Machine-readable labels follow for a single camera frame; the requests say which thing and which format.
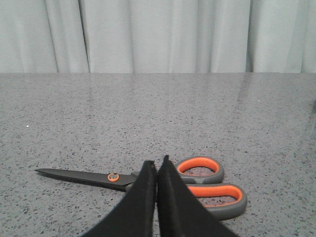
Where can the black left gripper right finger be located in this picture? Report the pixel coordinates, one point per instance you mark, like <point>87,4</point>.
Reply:
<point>180,214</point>

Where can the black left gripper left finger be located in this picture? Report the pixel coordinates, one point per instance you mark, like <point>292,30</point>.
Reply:
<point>133,216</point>

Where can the orange grey handled black scissors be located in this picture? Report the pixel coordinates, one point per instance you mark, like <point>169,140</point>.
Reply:
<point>202,175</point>

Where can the pale grey curtain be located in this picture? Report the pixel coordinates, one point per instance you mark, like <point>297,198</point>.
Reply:
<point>157,36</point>

